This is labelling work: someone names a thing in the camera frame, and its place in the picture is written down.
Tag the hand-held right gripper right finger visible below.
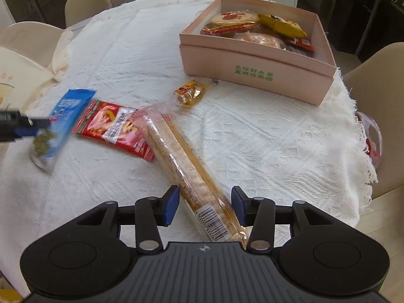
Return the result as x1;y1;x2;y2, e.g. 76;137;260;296
230;186;340;254

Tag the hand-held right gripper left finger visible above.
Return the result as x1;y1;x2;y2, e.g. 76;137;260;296
71;185;180;253

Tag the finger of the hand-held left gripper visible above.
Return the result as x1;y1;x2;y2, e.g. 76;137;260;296
0;127;42;142
0;110;51;129

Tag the long clear biscuit packet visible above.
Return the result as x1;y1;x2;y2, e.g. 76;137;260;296
128;102;253;249

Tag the blue cookie packet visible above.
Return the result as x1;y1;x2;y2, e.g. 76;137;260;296
28;88;96;175

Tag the pink cardboard box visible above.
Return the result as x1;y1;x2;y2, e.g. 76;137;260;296
179;0;338;106

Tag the clear pastry packet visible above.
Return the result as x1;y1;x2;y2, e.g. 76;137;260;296
234;32;288;51

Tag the small red square packet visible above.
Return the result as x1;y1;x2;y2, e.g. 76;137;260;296
286;37;316;58

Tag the yellow panda snack packet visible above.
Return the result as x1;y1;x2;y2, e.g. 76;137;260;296
258;13;307;38

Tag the round rice cracker packet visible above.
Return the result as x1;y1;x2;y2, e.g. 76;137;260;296
205;10;261;29

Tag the cream cartoon printed bag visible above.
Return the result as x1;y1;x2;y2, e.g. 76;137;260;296
0;28;73;117

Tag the white textured tablecloth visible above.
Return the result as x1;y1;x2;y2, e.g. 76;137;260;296
0;0;379;297

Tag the beige dining chair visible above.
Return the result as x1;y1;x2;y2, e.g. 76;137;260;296
342;42;404;201
65;0;112;27
0;21;65;70

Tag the small orange candy packet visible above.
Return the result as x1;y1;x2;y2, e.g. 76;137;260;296
173;78;218;109

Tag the dark glass cabinet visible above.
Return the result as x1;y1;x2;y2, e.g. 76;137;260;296
0;0;71;29

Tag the red and white plastic bag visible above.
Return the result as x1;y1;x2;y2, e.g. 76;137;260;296
357;111;383;168

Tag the black tank stand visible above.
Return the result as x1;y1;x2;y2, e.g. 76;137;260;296
357;0;404;64

